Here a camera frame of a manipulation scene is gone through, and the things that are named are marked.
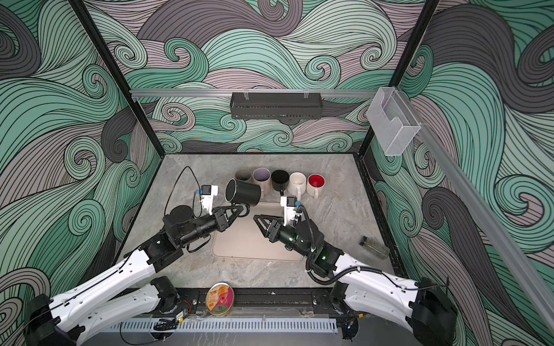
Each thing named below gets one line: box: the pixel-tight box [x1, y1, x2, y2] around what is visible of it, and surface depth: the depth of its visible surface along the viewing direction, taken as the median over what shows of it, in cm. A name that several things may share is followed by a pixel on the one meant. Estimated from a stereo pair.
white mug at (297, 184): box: [287, 171, 307, 202], surface depth 101 cm
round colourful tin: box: [205, 281, 235, 316], surface depth 73 cm
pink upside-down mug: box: [252, 167, 272, 199], surface depth 100 cm
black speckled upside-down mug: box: [225, 178, 262, 217], surface depth 71 cm
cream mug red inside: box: [306, 173, 327, 199], surface depth 100 cm
